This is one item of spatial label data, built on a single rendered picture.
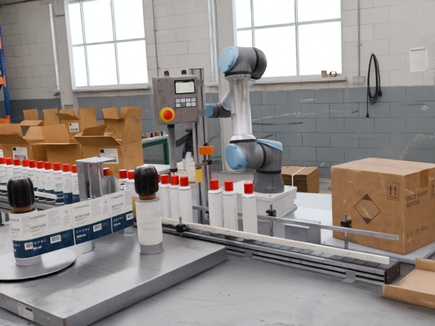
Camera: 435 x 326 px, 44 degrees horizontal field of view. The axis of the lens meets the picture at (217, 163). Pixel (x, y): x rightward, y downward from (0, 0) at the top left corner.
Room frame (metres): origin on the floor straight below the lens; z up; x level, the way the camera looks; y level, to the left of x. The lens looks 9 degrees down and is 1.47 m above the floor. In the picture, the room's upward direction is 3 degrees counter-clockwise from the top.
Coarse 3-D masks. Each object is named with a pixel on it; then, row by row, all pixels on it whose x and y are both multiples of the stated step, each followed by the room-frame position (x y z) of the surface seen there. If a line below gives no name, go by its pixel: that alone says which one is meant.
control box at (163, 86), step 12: (156, 84) 2.16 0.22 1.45; (168, 84) 2.16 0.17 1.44; (156, 96) 2.17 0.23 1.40; (168, 96) 2.16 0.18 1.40; (180, 96) 2.17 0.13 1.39; (192, 96) 2.19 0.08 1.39; (156, 108) 2.19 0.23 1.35; (168, 108) 2.16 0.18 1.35; (180, 108) 2.17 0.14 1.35; (192, 108) 2.19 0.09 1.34; (156, 120) 2.21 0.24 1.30; (168, 120) 2.16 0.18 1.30; (180, 120) 2.17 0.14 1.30; (192, 120) 2.18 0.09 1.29
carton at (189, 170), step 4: (180, 164) 2.76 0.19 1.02; (188, 164) 2.75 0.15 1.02; (192, 164) 2.74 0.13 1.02; (180, 168) 2.74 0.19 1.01; (188, 168) 2.71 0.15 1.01; (192, 168) 2.70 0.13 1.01; (176, 172) 2.75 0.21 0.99; (180, 172) 2.74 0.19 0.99; (184, 172) 2.73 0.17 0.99; (188, 172) 2.72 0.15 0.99; (192, 172) 2.70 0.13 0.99; (180, 176) 2.74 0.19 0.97; (188, 176) 2.72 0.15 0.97; (192, 176) 2.70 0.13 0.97
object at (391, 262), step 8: (192, 232) 2.02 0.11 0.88; (200, 232) 2.01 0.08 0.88; (208, 232) 2.00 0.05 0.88; (232, 240) 1.89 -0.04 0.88; (240, 240) 1.88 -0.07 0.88; (280, 248) 1.76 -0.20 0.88; (288, 248) 1.76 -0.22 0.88; (296, 248) 1.76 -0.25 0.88; (320, 256) 1.67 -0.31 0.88; (328, 256) 1.66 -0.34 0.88; (336, 256) 1.66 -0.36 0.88; (360, 264) 1.58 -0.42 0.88; (368, 264) 1.57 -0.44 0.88; (376, 264) 1.57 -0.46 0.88; (384, 264) 1.57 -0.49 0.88; (392, 264) 1.56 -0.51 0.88
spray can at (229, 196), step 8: (232, 184) 1.94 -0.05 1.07; (224, 192) 1.94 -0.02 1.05; (232, 192) 1.94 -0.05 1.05; (224, 200) 1.94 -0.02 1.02; (232, 200) 1.93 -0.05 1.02; (224, 208) 1.94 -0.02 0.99; (232, 208) 1.93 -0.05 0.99; (224, 216) 1.94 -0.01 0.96; (232, 216) 1.93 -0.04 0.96; (224, 224) 1.95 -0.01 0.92; (232, 224) 1.93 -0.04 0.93
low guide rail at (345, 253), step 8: (176, 224) 2.07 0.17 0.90; (192, 224) 2.01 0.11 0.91; (200, 224) 1.99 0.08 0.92; (216, 232) 1.94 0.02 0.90; (224, 232) 1.91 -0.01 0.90; (232, 232) 1.89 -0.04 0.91; (240, 232) 1.87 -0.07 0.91; (248, 232) 1.86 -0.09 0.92; (256, 240) 1.82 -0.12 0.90; (264, 240) 1.80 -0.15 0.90; (272, 240) 1.78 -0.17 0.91; (280, 240) 1.76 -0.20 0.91; (288, 240) 1.74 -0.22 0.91; (304, 248) 1.70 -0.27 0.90; (312, 248) 1.68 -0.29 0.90; (320, 248) 1.66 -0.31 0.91; (328, 248) 1.64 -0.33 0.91; (336, 248) 1.63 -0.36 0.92; (344, 256) 1.61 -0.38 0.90; (352, 256) 1.59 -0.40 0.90; (360, 256) 1.58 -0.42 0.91; (368, 256) 1.56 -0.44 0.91; (376, 256) 1.54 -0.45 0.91; (384, 256) 1.54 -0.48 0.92
